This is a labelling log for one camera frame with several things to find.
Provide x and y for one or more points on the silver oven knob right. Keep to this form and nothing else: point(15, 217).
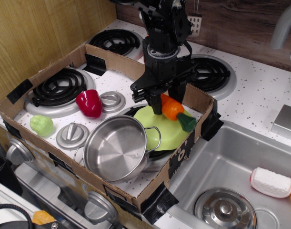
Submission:
point(98, 209)

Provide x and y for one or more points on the silver stove knob centre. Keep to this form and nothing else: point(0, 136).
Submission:
point(112, 101)

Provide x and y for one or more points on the light green toy vegetable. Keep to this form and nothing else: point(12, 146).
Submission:
point(42, 125)

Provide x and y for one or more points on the stainless steel pot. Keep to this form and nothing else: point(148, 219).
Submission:
point(116, 149)

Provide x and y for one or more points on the hanging silver spatula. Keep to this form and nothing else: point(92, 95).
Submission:
point(195, 18)

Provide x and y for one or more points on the silver oven knob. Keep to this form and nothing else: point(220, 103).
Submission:
point(98, 209)
point(18, 153)

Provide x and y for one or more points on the silver oven knob left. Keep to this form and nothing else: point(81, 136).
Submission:
point(18, 153)

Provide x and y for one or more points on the orange toy carrot green top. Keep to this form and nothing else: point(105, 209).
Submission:
point(174, 111)

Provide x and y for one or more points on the black burner front left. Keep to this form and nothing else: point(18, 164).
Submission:
point(55, 97)

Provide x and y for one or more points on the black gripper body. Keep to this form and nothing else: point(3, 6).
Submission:
point(160, 75)

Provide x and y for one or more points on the black burner under plate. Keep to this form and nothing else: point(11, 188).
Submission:
point(157, 159)

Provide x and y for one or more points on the red toy bell pepper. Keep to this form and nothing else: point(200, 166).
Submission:
point(89, 103)

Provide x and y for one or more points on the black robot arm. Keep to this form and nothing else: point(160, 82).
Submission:
point(168, 27)

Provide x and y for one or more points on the yellow orange toy piece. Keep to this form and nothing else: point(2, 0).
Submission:
point(41, 217)

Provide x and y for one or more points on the silver stove knob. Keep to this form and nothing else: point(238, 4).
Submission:
point(72, 136)
point(112, 101)

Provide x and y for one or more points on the white and red toy food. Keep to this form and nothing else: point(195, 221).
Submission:
point(270, 183)

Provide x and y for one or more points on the black burner back right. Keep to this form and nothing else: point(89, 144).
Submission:
point(213, 75)

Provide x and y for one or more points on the steel pot lid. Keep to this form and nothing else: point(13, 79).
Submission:
point(223, 208)

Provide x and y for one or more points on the silver stove knob front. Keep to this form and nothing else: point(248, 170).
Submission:
point(72, 136)

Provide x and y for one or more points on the cardboard fence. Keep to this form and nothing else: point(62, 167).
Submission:
point(149, 197)

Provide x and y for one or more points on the light green plastic plate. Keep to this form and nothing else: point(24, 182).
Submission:
point(160, 130)

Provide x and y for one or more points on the stainless steel sink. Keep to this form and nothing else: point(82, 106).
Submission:
point(227, 160)

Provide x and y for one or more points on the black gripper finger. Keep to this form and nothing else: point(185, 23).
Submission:
point(154, 100)
point(177, 91)

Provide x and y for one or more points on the silver faucet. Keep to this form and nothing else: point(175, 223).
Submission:
point(281, 30)

